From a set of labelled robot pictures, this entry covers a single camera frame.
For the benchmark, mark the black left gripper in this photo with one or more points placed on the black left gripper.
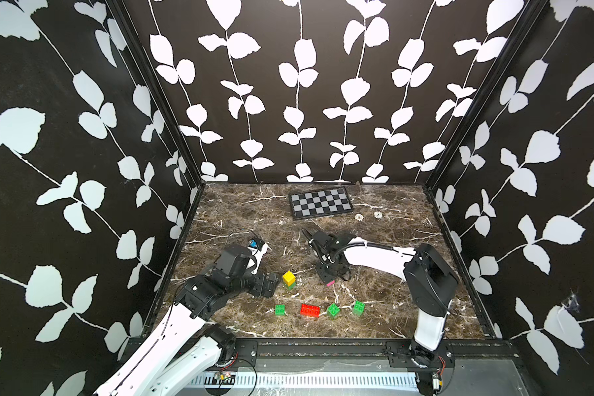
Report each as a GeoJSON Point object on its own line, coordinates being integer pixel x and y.
{"type": "Point", "coordinates": [260, 289]}

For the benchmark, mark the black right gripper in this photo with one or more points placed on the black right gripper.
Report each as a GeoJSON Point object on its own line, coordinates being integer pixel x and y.
{"type": "Point", "coordinates": [323, 277]}

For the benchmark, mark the red lego brick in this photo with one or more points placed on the red lego brick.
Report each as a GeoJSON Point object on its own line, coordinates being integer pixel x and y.
{"type": "Point", "coordinates": [311, 311]}

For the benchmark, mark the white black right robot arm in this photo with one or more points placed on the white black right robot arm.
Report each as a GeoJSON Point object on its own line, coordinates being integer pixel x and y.
{"type": "Point", "coordinates": [431, 281]}

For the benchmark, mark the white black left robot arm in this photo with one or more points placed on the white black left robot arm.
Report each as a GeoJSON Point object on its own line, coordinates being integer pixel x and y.
{"type": "Point", "coordinates": [181, 347]}

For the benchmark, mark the black grey checkerboard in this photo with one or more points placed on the black grey checkerboard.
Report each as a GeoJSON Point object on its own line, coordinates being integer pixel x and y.
{"type": "Point", "coordinates": [320, 203]}

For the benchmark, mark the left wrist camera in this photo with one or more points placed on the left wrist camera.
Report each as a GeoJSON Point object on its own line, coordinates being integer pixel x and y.
{"type": "Point", "coordinates": [257, 247]}

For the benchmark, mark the white slotted cable duct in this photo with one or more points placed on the white slotted cable duct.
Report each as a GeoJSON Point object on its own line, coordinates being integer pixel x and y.
{"type": "Point", "coordinates": [321, 380]}

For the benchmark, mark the black front frame rail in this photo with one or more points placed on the black front frame rail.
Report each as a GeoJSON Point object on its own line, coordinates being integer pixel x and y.
{"type": "Point", "coordinates": [395, 350]}

